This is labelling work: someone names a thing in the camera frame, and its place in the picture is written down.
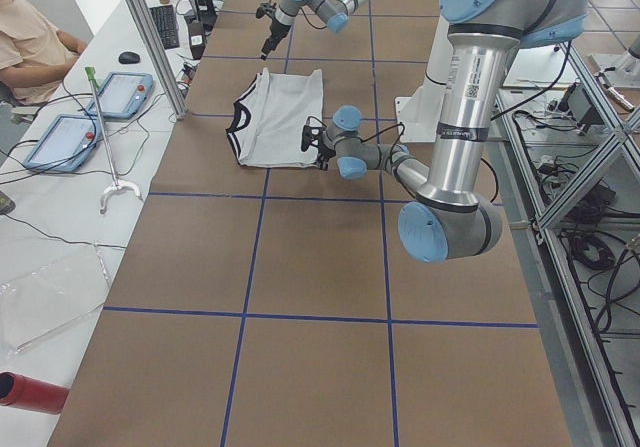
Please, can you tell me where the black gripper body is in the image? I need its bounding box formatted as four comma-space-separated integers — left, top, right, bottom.
268, 19, 290, 42
316, 134, 336, 161

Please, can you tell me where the grey cartoon print t-shirt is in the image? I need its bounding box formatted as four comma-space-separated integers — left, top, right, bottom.
226, 68, 323, 168

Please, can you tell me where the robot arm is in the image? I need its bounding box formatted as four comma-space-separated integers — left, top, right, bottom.
256, 0, 369, 60
301, 0, 588, 262

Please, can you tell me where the black keyboard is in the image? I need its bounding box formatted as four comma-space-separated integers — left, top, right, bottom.
149, 5, 180, 49

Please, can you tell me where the black computer mouse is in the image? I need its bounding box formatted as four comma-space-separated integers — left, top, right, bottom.
118, 51, 141, 65

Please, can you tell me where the far teach pendant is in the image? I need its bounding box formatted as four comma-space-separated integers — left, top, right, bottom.
97, 72, 154, 121

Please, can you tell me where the teach pendant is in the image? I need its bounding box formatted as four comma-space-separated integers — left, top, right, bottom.
97, 72, 154, 121
23, 115, 102, 173

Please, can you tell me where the metal reacher grabber tool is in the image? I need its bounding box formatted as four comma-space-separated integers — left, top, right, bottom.
85, 66, 143, 215

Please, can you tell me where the near teach pendant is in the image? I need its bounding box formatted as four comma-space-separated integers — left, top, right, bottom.
23, 115, 102, 173

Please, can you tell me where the seated person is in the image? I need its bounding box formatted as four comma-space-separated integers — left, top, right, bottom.
1, 0, 87, 105

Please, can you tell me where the white paper in plastic sleeve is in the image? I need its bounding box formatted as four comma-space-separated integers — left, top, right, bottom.
1, 247, 109, 360

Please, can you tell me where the red cylinder bottle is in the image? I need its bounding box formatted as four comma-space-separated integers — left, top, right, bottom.
1, 372, 69, 415

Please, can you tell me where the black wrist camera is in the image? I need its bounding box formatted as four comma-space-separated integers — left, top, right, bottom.
255, 2, 277, 19
301, 125, 324, 152

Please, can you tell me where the white camera pole base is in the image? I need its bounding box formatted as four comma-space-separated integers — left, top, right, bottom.
395, 16, 453, 144

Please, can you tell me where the aluminium frame post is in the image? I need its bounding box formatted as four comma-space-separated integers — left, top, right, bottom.
125, 0, 187, 120

